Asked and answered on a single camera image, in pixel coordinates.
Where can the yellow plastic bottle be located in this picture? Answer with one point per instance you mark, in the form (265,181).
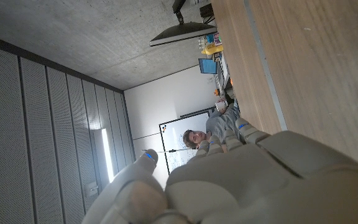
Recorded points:
(211,49)

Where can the black framed whiteboard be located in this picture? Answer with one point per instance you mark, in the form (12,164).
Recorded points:
(172,137)

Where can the seated person grey t-shirt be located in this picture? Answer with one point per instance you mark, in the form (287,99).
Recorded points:
(221,123)

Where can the black computer monitor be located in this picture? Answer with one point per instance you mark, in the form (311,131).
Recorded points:
(182,32)

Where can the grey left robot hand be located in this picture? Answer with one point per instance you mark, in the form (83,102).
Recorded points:
(244,186)

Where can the thin black rod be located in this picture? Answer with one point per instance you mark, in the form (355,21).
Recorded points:
(172,151)

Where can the small orange object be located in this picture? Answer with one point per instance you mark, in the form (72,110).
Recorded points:
(217,92)

